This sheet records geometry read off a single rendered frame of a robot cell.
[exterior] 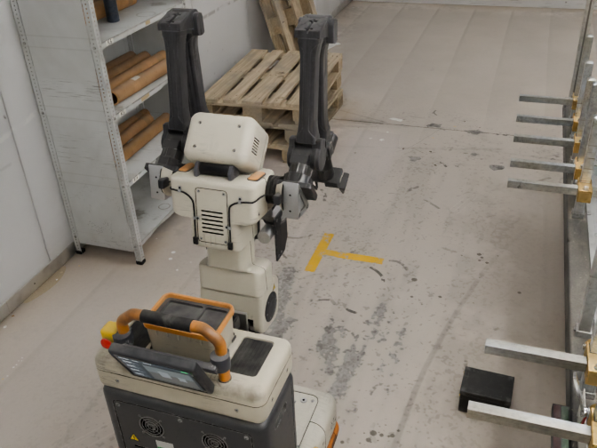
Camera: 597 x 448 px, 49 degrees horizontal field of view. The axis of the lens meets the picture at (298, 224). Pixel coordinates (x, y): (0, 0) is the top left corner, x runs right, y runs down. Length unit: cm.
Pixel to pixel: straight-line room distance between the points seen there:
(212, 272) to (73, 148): 169
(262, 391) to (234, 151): 67
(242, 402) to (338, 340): 138
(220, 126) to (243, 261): 43
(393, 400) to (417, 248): 117
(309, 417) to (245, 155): 104
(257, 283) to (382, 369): 110
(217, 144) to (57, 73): 172
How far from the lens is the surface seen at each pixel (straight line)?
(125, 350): 178
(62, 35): 338
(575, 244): 267
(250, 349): 191
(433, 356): 309
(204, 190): 189
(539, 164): 297
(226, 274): 209
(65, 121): 357
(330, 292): 342
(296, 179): 188
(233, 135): 187
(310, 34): 188
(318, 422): 242
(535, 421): 171
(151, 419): 208
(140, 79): 368
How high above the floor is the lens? 210
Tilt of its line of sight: 32 degrees down
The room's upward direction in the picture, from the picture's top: 3 degrees counter-clockwise
